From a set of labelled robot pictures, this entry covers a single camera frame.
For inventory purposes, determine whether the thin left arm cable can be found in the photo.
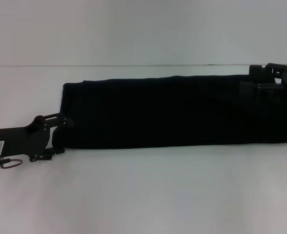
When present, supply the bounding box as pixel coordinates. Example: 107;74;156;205
0;157;24;170

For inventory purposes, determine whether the black T-shirt with FREE print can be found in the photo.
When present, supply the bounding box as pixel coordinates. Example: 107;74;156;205
53;73;287;150

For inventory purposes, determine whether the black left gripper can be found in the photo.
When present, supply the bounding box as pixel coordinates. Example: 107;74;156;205
0;112;76;163

